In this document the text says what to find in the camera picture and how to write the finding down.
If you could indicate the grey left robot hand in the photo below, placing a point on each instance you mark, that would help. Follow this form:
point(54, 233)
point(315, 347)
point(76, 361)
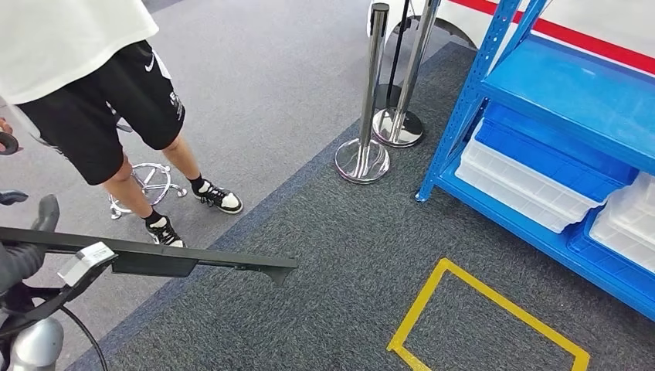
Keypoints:
point(20, 261)

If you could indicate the person's hand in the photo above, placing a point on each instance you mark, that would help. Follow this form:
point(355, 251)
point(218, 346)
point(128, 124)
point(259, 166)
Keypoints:
point(4, 128)

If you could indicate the chrome stanchion post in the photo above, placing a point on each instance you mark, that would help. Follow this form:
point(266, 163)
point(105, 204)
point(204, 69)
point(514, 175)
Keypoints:
point(417, 61)
point(376, 77)

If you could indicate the blue metal shelf rack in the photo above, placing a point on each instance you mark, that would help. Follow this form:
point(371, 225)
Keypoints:
point(563, 87)

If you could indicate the white car with red stripe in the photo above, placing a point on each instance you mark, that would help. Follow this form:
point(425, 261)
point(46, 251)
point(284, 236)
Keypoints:
point(588, 20)

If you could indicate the black post stand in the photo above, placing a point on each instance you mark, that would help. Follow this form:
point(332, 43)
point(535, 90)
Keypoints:
point(398, 51)

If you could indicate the person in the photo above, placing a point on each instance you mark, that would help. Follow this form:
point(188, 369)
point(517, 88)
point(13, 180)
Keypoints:
point(102, 102)

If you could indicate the blue plastic bin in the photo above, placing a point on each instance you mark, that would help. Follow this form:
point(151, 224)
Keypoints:
point(588, 246)
point(552, 153)

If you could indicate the black plastic plate frame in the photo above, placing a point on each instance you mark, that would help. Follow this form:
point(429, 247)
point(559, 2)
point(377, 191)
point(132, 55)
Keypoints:
point(153, 261)

